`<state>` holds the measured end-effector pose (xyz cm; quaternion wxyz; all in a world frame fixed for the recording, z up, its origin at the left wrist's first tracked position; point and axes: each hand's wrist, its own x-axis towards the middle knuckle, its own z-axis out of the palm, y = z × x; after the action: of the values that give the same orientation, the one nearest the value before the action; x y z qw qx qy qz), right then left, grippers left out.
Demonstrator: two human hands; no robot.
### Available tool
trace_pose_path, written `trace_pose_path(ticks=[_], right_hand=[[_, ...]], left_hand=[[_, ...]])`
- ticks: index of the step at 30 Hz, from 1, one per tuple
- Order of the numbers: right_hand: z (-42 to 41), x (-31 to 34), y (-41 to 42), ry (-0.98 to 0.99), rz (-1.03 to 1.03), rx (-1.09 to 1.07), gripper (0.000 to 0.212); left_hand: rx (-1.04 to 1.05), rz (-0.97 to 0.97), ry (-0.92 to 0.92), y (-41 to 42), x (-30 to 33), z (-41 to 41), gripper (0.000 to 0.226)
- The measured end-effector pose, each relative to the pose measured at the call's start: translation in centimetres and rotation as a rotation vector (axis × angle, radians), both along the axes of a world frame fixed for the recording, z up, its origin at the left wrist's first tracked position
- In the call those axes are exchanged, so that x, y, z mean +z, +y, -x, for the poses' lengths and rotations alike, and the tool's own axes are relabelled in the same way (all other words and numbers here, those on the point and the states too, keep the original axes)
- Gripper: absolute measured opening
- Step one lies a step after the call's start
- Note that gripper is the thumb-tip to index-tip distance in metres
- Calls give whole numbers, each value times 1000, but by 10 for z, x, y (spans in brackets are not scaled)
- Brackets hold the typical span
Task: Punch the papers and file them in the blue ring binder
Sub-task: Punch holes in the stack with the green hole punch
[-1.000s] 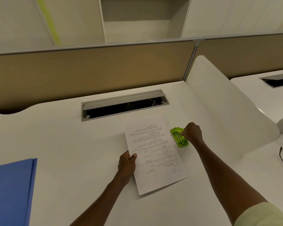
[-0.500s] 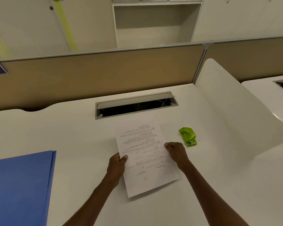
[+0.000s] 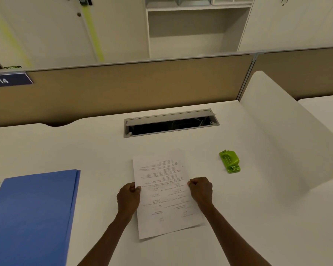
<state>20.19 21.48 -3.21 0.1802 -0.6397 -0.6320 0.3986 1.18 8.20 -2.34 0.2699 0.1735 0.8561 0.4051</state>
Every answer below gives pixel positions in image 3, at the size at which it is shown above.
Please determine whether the person's right hand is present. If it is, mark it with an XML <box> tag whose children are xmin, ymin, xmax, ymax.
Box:
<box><xmin>187</xmin><ymin>177</ymin><xmax>213</xmax><ymax>210</ymax></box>

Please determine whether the person's left hand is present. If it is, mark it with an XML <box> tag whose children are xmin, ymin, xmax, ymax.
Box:
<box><xmin>116</xmin><ymin>182</ymin><xmax>142</xmax><ymax>219</ymax></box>

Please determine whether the white printed paper sheet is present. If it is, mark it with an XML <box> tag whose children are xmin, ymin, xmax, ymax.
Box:
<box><xmin>132</xmin><ymin>149</ymin><xmax>205</xmax><ymax>241</ymax></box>

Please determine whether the green hole punch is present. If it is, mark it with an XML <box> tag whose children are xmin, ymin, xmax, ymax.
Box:
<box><xmin>218</xmin><ymin>149</ymin><xmax>241</xmax><ymax>174</ymax></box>

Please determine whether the blue folder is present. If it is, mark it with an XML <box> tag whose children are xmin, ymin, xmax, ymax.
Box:
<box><xmin>0</xmin><ymin>169</ymin><xmax>81</xmax><ymax>266</ymax></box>

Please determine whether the person's right forearm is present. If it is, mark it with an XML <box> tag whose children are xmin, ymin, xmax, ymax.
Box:
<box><xmin>198</xmin><ymin>201</ymin><xmax>272</xmax><ymax>266</ymax></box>

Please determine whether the person's left forearm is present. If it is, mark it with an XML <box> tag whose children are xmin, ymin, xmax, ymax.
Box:
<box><xmin>77</xmin><ymin>212</ymin><xmax>135</xmax><ymax>266</ymax></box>

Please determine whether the white desk divider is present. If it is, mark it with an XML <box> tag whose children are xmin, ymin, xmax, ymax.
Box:
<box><xmin>238</xmin><ymin>70</ymin><xmax>333</xmax><ymax>191</ymax></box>

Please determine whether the beige partition panel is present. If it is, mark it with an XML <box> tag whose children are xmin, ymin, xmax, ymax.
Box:
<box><xmin>237</xmin><ymin>47</ymin><xmax>333</xmax><ymax>102</ymax></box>
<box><xmin>0</xmin><ymin>54</ymin><xmax>255</xmax><ymax>128</ymax></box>

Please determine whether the white open shelf unit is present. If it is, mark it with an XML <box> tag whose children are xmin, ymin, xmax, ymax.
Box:
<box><xmin>145</xmin><ymin>0</ymin><xmax>256</xmax><ymax>59</ymax></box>

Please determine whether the yellow-green tape strip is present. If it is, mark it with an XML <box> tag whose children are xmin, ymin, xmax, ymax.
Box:
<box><xmin>0</xmin><ymin>2</ymin><xmax>34</xmax><ymax>69</ymax></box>
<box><xmin>82</xmin><ymin>4</ymin><xmax>105</xmax><ymax>63</ymax></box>

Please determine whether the blue number sign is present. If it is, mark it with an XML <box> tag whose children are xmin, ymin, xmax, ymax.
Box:
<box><xmin>0</xmin><ymin>72</ymin><xmax>34</xmax><ymax>88</ymax></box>

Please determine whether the white cabinet with doors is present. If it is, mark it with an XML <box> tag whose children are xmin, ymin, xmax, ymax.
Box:
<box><xmin>237</xmin><ymin>0</ymin><xmax>333</xmax><ymax>52</ymax></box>

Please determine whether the white door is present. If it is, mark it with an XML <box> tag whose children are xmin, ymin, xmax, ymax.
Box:
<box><xmin>0</xmin><ymin>0</ymin><xmax>99</xmax><ymax>68</ymax></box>

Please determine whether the grey desk cable hatch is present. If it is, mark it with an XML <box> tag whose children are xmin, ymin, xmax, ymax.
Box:
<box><xmin>124</xmin><ymin>108</ymin><xmax>220</xmax><ymax>138</ymax></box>

